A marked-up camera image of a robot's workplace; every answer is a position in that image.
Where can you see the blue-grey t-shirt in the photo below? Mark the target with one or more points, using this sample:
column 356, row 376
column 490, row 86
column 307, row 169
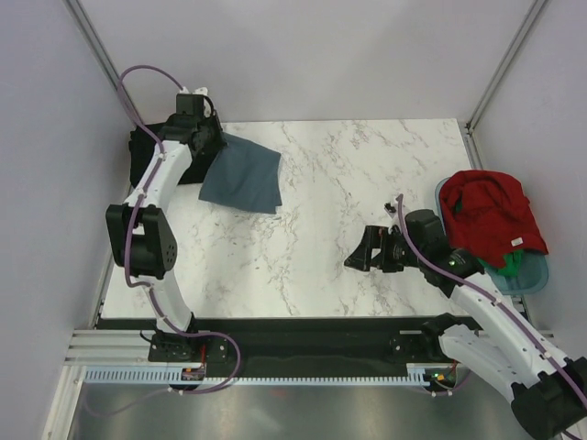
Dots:
column 244, row 176

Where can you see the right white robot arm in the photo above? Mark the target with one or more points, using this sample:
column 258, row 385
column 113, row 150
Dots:
column 545, row 388

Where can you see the aluminium front frame profile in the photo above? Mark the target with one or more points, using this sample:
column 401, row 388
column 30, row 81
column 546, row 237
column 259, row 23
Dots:
column 107, row 348

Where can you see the folded black t-shirt stack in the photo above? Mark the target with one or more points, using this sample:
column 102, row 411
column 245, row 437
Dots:
column 141, row 148

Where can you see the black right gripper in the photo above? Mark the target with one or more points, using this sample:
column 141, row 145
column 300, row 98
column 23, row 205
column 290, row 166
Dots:
column 376, row 237

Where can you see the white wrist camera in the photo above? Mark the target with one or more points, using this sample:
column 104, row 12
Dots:
column 197, row 89
column 390, row 209

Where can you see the white slotted cable duct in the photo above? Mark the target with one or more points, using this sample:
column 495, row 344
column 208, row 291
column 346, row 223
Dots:
column 177, row 376

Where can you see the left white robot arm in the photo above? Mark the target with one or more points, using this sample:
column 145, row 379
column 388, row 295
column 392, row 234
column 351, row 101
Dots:
column 141, row 237

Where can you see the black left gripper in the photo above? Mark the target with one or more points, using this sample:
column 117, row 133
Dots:
column 213, row 118

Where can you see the teal plastic basket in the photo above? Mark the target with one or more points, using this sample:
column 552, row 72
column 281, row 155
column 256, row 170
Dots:
column 533, row 274

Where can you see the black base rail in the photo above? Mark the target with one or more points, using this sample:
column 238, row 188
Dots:
column 315, row 347

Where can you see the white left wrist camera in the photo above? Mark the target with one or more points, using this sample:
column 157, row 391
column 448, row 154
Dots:
column 197, row 89

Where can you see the green t-shirt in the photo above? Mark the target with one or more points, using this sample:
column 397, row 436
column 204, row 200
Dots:
column 510, row 264

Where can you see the right aluminium frame post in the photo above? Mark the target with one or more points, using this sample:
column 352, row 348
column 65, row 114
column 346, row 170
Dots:
column 529, row 20

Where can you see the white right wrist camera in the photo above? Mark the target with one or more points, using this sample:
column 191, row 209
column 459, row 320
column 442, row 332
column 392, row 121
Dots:
column 390, row 209

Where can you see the red t-shirt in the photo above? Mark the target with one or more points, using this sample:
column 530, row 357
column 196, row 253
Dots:
column 488, row 214

